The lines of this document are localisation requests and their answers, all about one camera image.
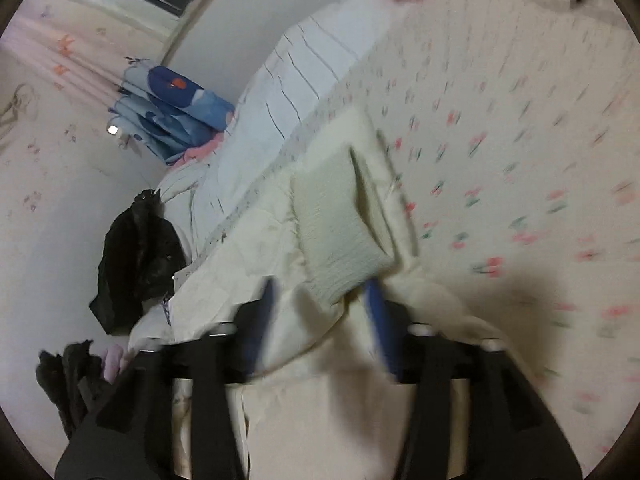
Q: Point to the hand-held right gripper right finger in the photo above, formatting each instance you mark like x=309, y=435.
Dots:
x=376, y=320

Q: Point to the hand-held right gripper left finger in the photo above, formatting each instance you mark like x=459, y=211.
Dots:
x=261, y=322

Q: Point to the cream quilted jacket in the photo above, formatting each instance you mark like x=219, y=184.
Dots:
x=330, y=220

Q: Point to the pile of dark clothes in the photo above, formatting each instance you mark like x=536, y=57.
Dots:
x=75, y=380

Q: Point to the black jacket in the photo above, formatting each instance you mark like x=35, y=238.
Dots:
x=135, y=260

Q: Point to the lilac garment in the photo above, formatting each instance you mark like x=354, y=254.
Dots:
x=114, y=360

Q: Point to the cherry print bed sheet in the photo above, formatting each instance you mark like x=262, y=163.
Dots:
x=500, y=135

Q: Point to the pale blue striped quilt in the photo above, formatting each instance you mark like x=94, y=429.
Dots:
x=280, y=100

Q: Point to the blue printed folded blanket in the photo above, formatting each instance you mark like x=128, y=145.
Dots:
x=170, y=110

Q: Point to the small lit device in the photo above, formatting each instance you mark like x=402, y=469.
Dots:
x=113, y=130

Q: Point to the pink printed curtain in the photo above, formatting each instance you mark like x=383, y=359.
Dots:
x=75, y=42

